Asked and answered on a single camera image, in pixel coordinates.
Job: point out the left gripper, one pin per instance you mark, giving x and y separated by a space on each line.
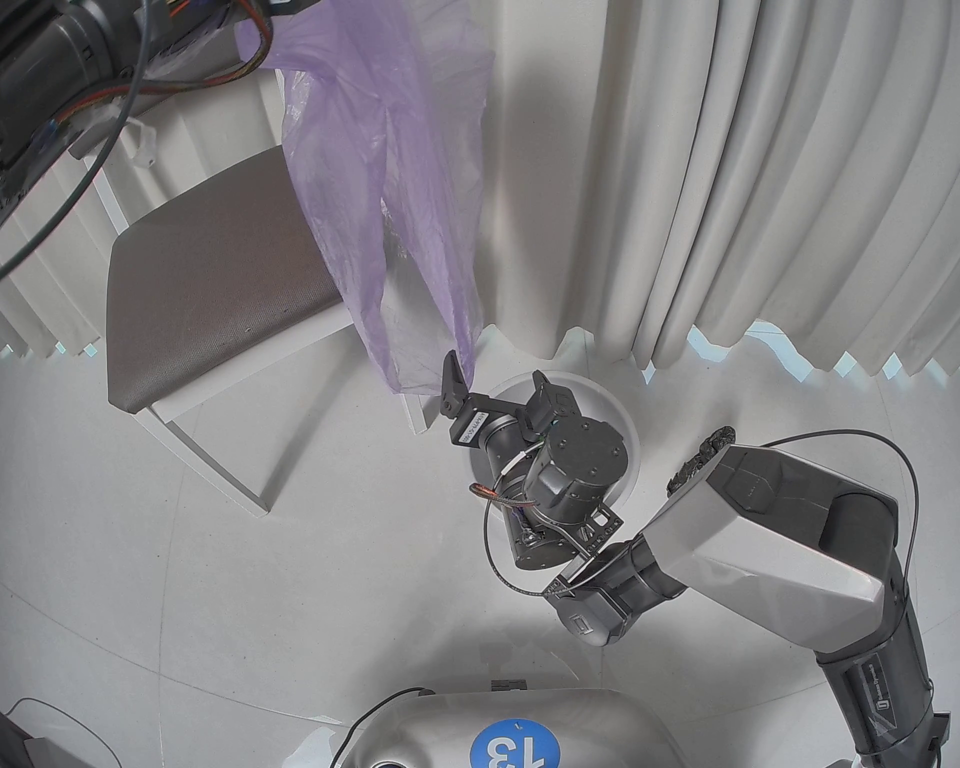
296 6

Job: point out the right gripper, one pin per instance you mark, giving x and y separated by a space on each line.
499 450

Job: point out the purple plastic bag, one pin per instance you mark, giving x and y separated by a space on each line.
375 150

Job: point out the black plastic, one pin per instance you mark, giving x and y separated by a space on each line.
701 454

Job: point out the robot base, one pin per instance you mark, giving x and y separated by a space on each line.
420 727

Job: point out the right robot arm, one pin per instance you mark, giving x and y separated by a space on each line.
750 540

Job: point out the white trash bin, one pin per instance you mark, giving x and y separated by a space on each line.
604 409

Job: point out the white curtain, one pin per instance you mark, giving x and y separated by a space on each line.
540 187
787 187

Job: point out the white chair grey seat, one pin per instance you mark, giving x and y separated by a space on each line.
217 277

